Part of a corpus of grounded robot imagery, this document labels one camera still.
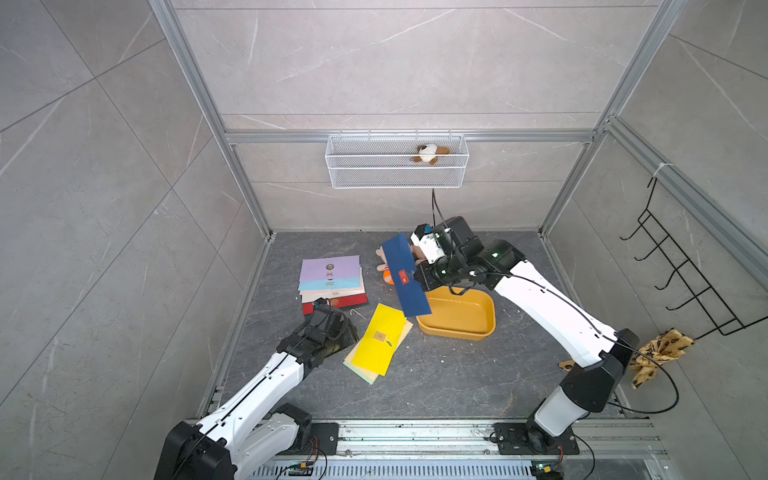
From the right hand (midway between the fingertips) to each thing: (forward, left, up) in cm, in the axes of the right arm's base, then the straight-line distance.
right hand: (416, 276), depth 74 cm
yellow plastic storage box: (-1, -17, -20) cm, 26 cm away
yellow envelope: (-7, +11, -27) cm, 30 cm away
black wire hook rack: (-15, -60, +6) cm, 63 cm away
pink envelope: (+14, +17, -26) cm, 34 cm away
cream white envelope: (+11, +33, -26) cm, 44 cm away
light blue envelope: (+16, +28, -26) cm, 41 cm away
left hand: (-5, +18, -17) cm, 25 cm away
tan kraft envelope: (-16, +12, -26) cm, 33 cm away
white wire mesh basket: (+46, +4, +4) cm, 46 cm away
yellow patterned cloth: (-20, -53, -10) cm, 57 cm away
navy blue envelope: (+1, +2, -2) cm, 3 cm away
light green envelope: (-15, +16, -26) cm, 34 cm away
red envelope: (+7, +24, -25) cm, 36 cm away
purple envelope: (+23, +26, -25) cm, 43 cm away
